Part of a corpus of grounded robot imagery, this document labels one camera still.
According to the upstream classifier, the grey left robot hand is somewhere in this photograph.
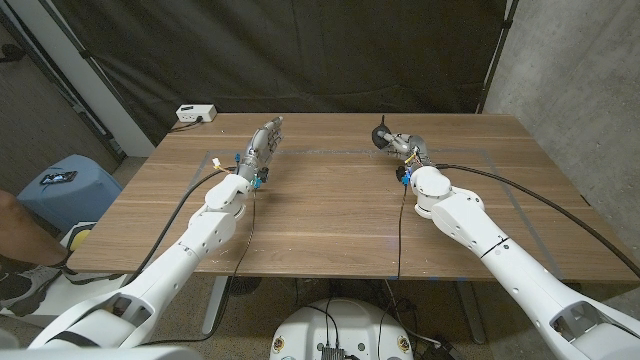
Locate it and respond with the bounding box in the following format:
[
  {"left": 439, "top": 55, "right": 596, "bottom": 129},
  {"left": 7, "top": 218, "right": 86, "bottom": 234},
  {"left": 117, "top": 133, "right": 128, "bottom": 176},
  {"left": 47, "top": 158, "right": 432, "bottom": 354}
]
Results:
[{"left": 233, "top": 116, "right": 285, "bottom": 184}]

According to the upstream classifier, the white power strip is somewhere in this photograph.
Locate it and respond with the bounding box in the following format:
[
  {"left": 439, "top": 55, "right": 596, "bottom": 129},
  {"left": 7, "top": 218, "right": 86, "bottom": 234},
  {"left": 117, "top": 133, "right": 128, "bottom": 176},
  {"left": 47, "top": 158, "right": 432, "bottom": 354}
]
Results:
[{"left": 175, "top": 103, "right": 218, "bottom": 124}]

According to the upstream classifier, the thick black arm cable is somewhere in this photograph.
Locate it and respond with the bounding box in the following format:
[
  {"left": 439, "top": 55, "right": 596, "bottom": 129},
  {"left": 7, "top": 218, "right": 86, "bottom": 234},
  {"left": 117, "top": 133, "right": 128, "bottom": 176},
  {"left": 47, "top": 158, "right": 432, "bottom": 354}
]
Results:
[
  {"left": 433, "top": 162, "right": 640, "bottom": 279},
  {"left": 122, "top": 167, "right": 237, "bottom": 287}
]

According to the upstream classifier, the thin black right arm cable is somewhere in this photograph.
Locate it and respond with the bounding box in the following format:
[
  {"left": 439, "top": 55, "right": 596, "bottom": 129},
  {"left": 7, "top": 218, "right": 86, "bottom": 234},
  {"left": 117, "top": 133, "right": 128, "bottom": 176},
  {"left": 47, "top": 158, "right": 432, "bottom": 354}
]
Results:
[{"left": 396, "top": 183, "right": 408, "bottom": 280}]

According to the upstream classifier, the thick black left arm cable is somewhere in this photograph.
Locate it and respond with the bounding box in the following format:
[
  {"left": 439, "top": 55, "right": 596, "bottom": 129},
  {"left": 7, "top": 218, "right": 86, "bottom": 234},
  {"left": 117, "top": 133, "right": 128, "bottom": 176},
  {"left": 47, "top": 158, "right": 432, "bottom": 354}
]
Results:
[{"left": 122, "top": 167, "right": 237, "bottom": 287}]

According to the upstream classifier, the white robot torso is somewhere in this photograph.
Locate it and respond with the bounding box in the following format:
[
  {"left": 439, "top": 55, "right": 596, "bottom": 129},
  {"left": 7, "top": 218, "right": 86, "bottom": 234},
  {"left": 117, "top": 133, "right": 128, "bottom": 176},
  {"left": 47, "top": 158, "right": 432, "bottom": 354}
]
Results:
[{"left": 269, "top": 298, "right": 415, "bottom": 360}]

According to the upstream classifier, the black rubber air blower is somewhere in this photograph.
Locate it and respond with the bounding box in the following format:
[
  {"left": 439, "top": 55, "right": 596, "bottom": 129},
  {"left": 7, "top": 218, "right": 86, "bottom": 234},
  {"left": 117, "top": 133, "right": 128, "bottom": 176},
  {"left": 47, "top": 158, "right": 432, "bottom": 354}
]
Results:
[{"left": 371, "top": 114, "right": 397, "bottom": 150}]

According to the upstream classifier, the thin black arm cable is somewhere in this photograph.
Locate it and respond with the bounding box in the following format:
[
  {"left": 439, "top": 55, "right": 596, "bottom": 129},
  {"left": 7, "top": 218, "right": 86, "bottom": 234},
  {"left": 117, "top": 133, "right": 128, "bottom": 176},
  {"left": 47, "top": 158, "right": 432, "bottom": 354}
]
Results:
[
  {"left": 396, "top": 183, "right": 408, "bottom": 280},
  {"left": 144, "top": 187, "right": 259, "bottom": 347}
]

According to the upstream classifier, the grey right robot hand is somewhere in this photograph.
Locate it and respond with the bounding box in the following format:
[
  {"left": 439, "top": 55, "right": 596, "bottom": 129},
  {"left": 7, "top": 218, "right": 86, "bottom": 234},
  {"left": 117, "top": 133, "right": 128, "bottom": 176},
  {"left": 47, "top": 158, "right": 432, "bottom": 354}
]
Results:
[{"left": 382, "top": 130, "right": 433, "bottom": 169}]

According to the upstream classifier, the black power strip cable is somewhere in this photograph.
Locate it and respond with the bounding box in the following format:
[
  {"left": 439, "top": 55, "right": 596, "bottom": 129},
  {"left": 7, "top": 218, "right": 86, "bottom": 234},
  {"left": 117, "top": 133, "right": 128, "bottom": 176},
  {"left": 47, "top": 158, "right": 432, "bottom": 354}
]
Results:
[{"left": 169, "top": 116, "right": 205, "bottom": 134}]

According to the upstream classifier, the black backdrop cloth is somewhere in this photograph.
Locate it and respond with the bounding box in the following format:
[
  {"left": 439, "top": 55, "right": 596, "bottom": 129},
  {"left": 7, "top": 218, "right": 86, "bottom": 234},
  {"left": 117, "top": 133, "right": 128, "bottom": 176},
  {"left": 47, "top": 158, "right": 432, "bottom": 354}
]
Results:
[{"left": 49, "top": 0, "right": 509, "bottom": 146}]

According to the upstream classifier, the person's bare leg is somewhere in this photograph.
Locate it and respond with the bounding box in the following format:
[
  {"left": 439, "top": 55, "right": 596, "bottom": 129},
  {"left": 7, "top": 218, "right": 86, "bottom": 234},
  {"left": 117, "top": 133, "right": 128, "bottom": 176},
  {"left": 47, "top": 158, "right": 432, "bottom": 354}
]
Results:
[{"left": 0, "top": 189, "right": 69, "bottom": 269}]

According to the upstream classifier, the yellow and black object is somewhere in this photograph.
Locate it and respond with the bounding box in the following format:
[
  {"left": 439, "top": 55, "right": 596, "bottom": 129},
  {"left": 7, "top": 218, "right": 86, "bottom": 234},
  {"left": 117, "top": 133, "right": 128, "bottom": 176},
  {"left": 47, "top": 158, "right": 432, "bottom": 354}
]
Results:
[{"left": 59, "top": 221, "right": 97, "bottom": 254}]

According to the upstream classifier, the black smartphone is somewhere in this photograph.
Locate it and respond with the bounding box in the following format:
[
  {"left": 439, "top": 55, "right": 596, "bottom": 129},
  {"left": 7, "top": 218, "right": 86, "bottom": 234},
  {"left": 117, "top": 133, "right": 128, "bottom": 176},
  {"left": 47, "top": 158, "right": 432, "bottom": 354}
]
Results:
[{"left": 40, "top": 170, "right": 79, "bottom": 186}]

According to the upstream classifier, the black backdrop stand pole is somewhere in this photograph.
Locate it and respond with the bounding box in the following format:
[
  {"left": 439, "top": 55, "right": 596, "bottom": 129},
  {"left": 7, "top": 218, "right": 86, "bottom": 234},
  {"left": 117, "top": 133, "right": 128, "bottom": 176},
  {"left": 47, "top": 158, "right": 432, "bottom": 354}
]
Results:
[
  {"left": 474, "top": 0, "right": 519, "bottom": 114},
  {"left": 37, "top": 0, "right": 126, "bottom": 116}
]

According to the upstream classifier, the grey and black sneaker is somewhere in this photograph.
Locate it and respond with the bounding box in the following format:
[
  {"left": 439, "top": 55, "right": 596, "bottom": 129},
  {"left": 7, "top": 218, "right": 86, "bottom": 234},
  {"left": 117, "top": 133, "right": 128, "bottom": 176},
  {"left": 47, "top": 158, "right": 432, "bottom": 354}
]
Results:
[{"left": 0, "top": 263, "right": 64, "bottom": 318}]

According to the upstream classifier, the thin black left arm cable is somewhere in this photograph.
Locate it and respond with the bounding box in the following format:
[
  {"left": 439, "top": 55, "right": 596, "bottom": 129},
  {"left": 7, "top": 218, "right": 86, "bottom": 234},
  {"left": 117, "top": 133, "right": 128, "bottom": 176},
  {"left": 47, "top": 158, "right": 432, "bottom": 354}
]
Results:
[{"left": 144, "top": 187, "right": 259, "bottom": 347}]

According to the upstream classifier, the blue plastic stool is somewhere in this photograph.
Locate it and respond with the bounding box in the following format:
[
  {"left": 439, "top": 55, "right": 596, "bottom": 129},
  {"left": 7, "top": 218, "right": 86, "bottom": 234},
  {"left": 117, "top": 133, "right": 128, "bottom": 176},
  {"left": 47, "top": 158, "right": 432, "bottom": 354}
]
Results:
[{"left": 17, "top": 153, "right": 124, "bottom": 234}]

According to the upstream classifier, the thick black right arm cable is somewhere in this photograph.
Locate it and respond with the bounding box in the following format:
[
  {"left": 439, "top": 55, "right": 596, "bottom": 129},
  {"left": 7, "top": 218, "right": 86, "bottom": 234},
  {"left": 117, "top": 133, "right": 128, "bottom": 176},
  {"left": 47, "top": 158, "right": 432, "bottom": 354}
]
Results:
[{"left": 433, "top": 162, "right": 640, "bottom": 279}]

